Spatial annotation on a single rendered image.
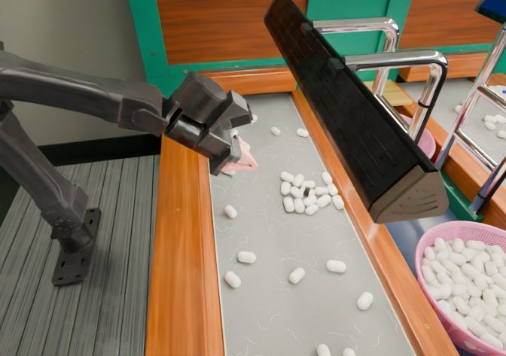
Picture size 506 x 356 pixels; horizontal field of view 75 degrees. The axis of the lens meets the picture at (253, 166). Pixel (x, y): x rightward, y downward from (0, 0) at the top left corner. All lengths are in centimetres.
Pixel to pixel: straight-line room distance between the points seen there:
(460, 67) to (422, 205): 100
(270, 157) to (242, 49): 37
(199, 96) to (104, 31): 133
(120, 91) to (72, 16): 131
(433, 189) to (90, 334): 63
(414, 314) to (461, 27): 97
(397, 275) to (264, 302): 25
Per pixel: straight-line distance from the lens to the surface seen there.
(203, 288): 62
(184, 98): 56
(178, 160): 86
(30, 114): 218
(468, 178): 96
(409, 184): 34
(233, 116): 58
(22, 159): 68
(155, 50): 105
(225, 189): 80
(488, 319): 74
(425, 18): 126
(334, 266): 66
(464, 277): 78
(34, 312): 82
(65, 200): 73
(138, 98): 56
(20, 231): 98
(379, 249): 70
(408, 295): 67
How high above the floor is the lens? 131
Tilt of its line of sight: 42 degrees down
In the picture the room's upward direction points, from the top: straight up
